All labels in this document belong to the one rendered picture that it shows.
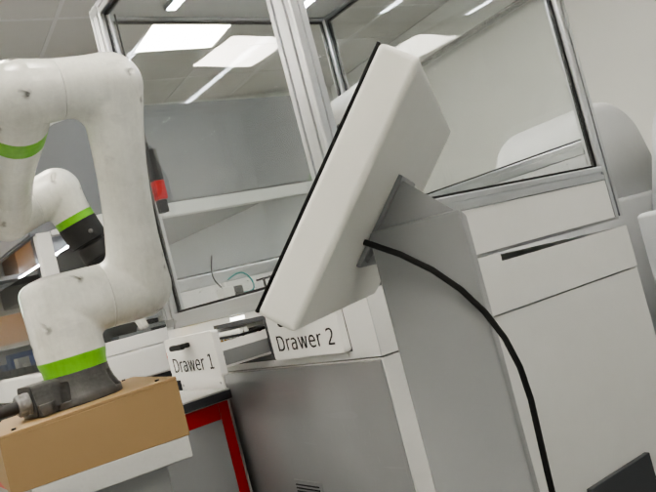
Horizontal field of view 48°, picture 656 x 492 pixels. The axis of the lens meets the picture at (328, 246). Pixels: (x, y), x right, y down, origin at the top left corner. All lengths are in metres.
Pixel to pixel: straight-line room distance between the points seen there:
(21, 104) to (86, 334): 0.43
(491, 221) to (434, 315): 0.86
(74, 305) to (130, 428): 0.25
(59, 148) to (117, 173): 1.29
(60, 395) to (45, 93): 0.55
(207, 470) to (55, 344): 0.71
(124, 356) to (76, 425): 1.30
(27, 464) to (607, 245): 1.50
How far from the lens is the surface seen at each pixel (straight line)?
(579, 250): 2.01
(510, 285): 1.78
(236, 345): 1.80
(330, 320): 1.57
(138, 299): 1.50
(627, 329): 2.12
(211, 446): 2.03
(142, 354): 2.69
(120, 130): 1.44
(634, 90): 4.88
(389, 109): 0.76
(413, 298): 0.93
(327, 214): 0.76
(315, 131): 1.53
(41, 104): 1.39
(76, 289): 1.47
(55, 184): 1.78
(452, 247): 0.92
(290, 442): 1.88
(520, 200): 1.87
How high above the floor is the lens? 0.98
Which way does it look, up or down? 3 degrees up
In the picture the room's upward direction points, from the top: 14 degrees counter-clockwise
